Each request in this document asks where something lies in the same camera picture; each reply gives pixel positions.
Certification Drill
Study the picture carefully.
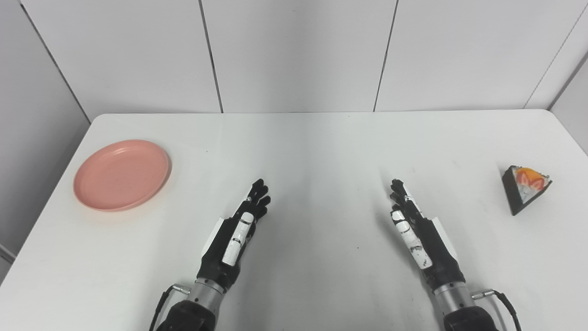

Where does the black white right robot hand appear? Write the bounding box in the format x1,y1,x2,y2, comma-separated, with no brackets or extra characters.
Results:
390,178,465,291

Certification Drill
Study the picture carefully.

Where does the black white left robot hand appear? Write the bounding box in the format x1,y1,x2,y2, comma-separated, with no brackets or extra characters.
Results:
198,178,271,291

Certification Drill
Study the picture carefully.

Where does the chocolate cake slice with fruit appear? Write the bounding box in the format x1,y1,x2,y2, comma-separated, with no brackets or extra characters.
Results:
502,165,552,216

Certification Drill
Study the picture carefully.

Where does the pink round plate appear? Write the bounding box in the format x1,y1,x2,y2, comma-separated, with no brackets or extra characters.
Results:
73,139,171,212

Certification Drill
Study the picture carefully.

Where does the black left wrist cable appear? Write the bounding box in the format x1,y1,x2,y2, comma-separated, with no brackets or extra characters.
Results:
149,285,191,331

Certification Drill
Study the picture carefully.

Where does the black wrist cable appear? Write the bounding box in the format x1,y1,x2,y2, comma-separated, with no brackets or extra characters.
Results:
472,289,522,331
149,285,191,331

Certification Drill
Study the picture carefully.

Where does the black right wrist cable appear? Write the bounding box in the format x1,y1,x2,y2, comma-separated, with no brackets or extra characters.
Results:
472,289,522,331

